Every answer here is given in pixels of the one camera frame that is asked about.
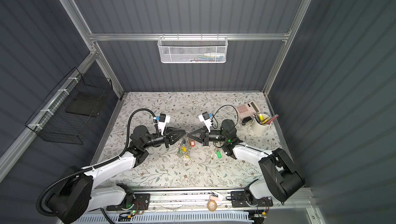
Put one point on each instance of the black wire basket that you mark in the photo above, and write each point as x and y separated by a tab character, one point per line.
69	115

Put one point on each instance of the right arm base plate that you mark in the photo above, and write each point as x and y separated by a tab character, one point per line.
241	200

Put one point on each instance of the keyring bunch with grey strap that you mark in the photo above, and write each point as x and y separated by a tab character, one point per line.
184	148

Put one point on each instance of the white pen cup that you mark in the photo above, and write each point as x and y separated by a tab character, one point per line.
257	128

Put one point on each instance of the white cable duct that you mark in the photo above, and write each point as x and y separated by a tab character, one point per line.
221	217

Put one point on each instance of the white wire mesh basket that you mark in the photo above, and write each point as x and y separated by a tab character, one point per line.
193	51

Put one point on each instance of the key with green tag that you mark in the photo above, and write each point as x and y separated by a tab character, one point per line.
218	153

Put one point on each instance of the floral table mat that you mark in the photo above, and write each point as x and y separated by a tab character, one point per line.
162	167

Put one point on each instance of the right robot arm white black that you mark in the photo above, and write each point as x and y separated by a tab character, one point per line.
281	177

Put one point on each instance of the tape roll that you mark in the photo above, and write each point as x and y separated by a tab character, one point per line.
212	205

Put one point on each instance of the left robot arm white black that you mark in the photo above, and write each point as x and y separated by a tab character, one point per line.
79	190

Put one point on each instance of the pink pen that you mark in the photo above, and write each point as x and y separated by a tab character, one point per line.
271	119

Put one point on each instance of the pink calculator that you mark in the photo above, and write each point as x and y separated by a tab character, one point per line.
248	109

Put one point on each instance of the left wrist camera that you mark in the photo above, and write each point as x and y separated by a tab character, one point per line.
160	122

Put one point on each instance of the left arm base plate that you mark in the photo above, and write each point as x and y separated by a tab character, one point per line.
135	202

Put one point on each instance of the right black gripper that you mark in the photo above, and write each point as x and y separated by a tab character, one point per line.
205	135

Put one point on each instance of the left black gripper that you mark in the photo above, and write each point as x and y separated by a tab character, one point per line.
168	138

